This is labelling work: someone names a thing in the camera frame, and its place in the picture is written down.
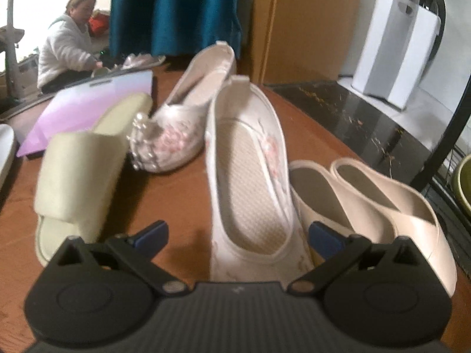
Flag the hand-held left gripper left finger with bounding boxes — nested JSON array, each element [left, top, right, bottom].
[[48, 220, 187, 297]]

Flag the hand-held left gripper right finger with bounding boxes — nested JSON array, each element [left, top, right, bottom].
[[287, 221, 430, 297]]

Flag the white embroidered shoe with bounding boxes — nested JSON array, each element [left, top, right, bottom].
[[127, 40, 236, 173], [204, 75, 317, 282]]

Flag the black metal shoe rack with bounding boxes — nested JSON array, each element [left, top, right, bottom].
[[410, 33, 471, 265]]

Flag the pale pink shoes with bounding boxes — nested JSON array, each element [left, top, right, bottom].
[[121, 53, 166, 69]]

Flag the beige slip-on sandal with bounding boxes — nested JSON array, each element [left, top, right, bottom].
[[289, 160, 391, 265], [329, 157, 459, 298]]

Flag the pale green slipper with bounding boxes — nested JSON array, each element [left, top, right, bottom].
[[34, 94, 153, 267]]

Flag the green plastic basin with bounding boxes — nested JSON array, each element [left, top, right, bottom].
[[454, 154, 471, 210]]

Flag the purple paper bag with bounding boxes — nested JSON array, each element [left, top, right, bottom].
[[16, 70, 155, 160]]

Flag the white rounded object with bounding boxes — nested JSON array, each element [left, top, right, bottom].
[[0, 124, 18, 192]]

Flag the white paper bag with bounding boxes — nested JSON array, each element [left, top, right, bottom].
[[351, 0, 442, 111]]

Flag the wooden cabinet panel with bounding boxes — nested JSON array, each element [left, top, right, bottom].
[[250, 0, 365, 85]]

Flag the red bag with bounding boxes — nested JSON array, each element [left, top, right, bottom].
[[88, 9, 111, 37]]

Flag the teal curtain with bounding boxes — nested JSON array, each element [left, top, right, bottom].
[[108, 0, 243, 67]]

